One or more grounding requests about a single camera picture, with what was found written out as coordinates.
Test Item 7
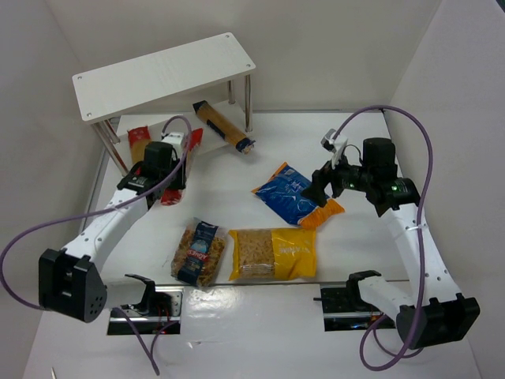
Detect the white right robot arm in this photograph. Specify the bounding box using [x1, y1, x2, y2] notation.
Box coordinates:
[302, 131, 481, 350]

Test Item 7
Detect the red spaghetti pack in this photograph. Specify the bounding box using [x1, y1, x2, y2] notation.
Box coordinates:
[161, 128, 204, 206]
[127, 126, 152, 165]

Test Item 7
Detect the brown spaghetti pack on shelf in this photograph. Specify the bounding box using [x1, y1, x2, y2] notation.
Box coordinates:
[193, 100, 255, 155]

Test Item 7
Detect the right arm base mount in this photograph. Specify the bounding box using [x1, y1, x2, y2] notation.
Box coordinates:
[313, 286, 382, 332]

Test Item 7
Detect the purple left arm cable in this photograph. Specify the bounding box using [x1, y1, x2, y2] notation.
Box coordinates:
[0, 114, 195, 376]

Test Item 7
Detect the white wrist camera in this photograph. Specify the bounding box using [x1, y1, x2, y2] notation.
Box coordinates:
[162, 132, 187, 159]
[321, 129, 348, 169]

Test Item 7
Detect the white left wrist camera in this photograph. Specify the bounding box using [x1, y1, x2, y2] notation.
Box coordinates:
[162, 132, 187, 159]

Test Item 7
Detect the Agnesi tricolour fusilli bag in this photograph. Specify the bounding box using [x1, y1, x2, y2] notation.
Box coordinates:
[170, 218, 227, 287]

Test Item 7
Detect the white two-tier shelf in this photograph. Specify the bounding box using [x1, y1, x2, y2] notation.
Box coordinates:
[72, 32, 256, 174]

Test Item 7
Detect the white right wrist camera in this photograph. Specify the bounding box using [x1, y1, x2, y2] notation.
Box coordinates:
[321, 129, 348, 169]

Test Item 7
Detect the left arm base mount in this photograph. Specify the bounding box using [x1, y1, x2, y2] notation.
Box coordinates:
[119, 286, 184, 336]

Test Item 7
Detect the yellow macaroni bag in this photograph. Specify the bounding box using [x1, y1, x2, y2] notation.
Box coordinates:
[229, 228, 317, 281]

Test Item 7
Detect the blue orange pasta bag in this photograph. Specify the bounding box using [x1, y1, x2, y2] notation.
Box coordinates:
[252, 162, 345, 229]

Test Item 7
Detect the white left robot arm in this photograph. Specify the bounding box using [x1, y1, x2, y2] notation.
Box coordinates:
[39, 139, 188, 323]

